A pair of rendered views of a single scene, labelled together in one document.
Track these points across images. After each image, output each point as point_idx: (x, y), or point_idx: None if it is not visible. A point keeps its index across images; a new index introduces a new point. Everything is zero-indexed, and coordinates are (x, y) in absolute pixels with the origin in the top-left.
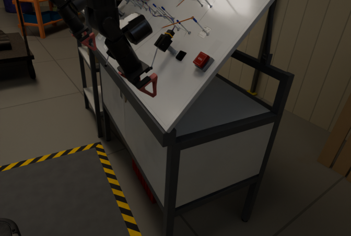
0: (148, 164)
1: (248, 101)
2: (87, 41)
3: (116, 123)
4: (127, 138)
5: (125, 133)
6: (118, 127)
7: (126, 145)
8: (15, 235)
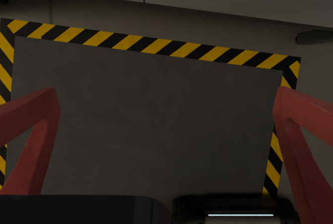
0: (311, 14)
1: None
2: (45, 106)
3: None
4: (162, 1)
5: None
6: None
7: (149, 6)
8: (209, 221)
